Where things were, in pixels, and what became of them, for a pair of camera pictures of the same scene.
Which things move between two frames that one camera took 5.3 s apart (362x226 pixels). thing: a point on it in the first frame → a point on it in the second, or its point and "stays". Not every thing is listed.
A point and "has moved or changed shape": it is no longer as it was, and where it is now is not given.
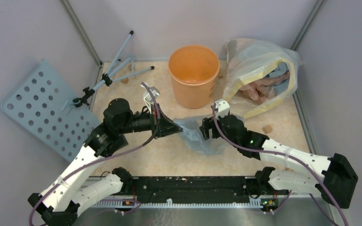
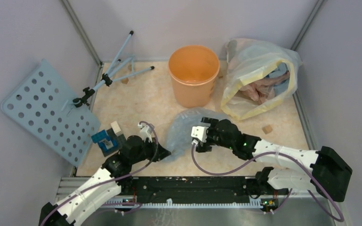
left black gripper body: x=152 y=121 → x=152 y=153
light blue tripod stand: x=107 y=78 stays
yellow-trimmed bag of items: x=258 y=75 stays
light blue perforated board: x=43 y=103 stays
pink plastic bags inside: x=259 y=90 stays
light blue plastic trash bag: x=193 y=135 has moved or changed shape
